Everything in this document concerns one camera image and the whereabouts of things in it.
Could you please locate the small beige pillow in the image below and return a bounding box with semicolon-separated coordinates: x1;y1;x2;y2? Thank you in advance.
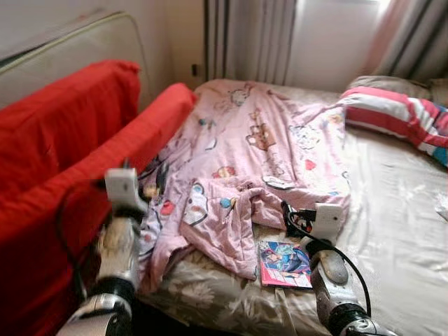
348;75;433;100
428;77;448;107

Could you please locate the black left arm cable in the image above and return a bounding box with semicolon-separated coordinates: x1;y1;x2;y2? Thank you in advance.
56;178;109;302

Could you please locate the red white blue striped pillow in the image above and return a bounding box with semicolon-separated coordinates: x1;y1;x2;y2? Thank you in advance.
338;86;448;167

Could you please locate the colourful comic book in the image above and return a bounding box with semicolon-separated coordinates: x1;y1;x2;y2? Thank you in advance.
258;240;314;289

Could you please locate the red folded futon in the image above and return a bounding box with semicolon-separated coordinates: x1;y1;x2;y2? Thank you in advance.
0;59;198;336

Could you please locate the pink cartoon print quilt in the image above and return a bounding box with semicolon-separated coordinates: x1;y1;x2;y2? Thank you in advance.
136;78;352;291

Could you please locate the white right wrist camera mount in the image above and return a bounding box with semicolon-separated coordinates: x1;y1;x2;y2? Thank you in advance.
313;203;345;242

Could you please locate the bed with beige floral sheet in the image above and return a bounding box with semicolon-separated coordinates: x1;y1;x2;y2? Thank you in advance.
136;80;448;336

